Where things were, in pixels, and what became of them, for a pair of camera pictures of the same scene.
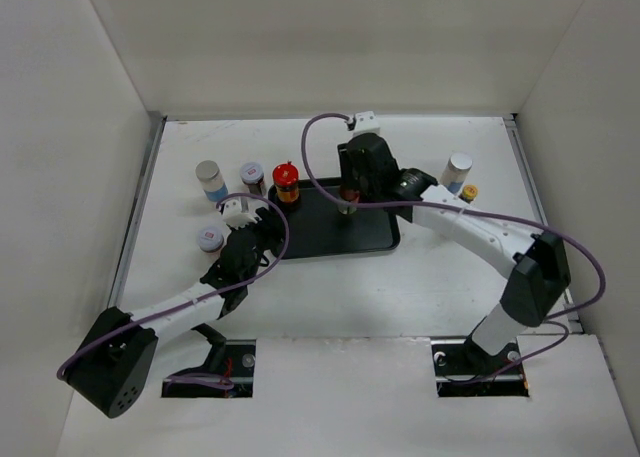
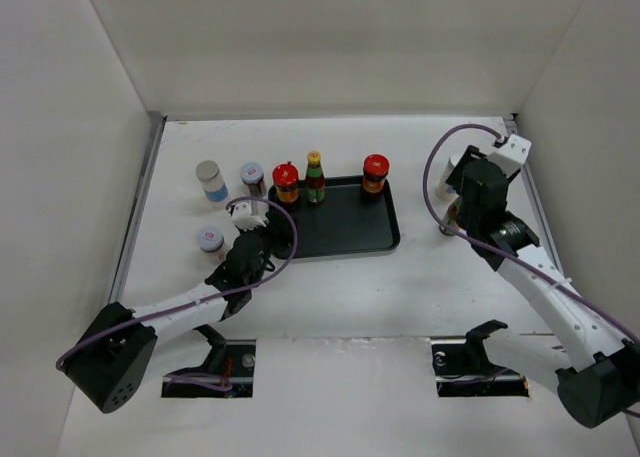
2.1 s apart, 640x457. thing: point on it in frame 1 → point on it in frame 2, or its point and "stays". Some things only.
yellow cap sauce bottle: (348, 193) → (315, 180)
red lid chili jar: (286, 181) stays
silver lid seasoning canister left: (212, 180) stays
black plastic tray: (318, 228) stays
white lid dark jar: (252, 174) stays
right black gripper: (346, 166) → (456, 177)
